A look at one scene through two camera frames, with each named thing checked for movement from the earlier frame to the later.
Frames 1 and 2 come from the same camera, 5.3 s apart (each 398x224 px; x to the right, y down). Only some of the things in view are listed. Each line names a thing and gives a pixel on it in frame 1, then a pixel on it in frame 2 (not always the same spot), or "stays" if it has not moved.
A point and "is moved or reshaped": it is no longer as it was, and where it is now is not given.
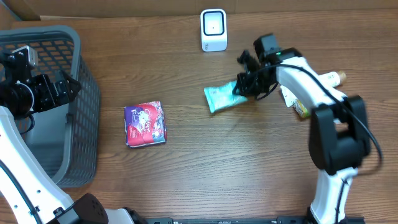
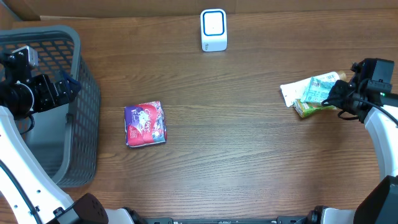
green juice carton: [300, 108] stays
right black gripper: [245, 88] -> [334, 98]
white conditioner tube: [332, 79] stays
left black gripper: [51, 98] stays
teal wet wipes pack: [219, 97] is moved or reshaped
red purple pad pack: [145, 124] stays
